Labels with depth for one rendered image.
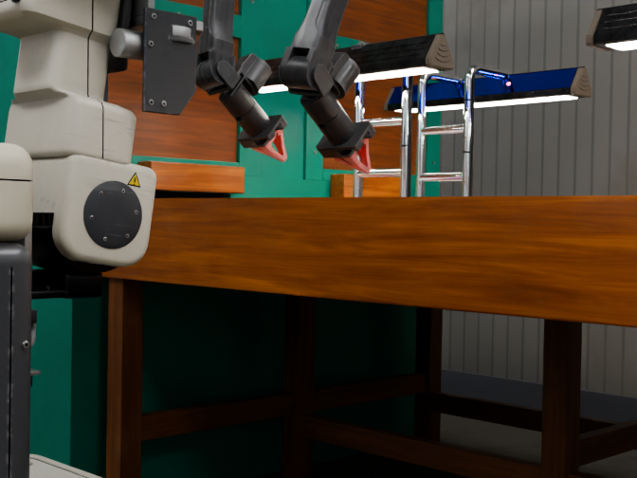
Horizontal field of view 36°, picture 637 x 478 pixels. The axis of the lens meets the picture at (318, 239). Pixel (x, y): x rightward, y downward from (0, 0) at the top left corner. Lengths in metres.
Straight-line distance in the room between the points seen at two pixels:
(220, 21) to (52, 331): 0.91
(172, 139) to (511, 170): 1.75
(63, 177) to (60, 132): 0.07
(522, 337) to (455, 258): 2.33
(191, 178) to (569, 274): 1.26
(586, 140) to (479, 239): 2.22
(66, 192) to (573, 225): 0.75
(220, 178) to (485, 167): 1.68
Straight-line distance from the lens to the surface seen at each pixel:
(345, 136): 1.82
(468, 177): 2.51
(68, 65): 1.57
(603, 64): 3.79
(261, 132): 2.08
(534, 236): 1.54
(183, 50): 1.62
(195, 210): 2.11
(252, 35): 2.76
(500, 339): 3.99
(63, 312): 2.47
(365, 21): 3.11
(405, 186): 2.32
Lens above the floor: 0.72
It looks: 1 degrees down
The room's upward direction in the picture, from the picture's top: 1 degrees clockwise
